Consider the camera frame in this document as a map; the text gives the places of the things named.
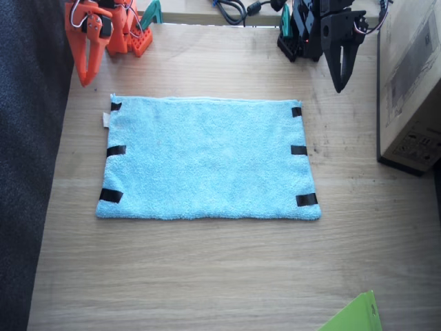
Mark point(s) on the light blue towel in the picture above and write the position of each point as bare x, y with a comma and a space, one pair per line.
206, 158

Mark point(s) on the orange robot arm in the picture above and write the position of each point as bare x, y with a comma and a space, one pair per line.
119, 38

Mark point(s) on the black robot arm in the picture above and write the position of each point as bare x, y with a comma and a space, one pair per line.
299, 20

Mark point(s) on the teal table clamp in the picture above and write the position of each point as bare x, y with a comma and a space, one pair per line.
151, 13
286, 24

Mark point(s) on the black tape strip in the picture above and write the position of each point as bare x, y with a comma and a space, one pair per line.
116, 151
111, 196
306, 200
296, 112
116, 106
298, 150

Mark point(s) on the brown cardboard box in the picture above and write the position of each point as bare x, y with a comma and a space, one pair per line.
410, 86

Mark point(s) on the dark grey felt panel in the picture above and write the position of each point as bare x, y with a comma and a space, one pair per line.
27, 155

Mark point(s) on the green plastic sheet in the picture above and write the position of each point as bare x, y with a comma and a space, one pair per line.
358, 313

